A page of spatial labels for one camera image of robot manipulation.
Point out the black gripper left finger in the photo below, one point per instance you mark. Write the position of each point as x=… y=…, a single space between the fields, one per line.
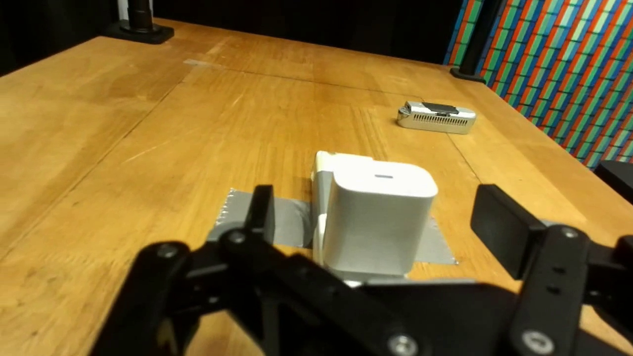
x=198 y=277

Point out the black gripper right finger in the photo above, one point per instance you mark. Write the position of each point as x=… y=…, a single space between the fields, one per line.
x=554 y=277

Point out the white charger brick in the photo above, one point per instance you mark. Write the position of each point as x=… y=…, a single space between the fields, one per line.
x=376 y=217

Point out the black curtain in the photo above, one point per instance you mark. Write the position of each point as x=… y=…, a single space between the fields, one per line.
x=297 y=19

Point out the white vertical pole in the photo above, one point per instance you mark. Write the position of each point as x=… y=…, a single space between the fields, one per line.
x=123 y=8

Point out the black camera stand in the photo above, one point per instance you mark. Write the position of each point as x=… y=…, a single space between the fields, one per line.
x=471 y=51

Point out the black post with base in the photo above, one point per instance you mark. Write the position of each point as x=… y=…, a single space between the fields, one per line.
x=141 y=29

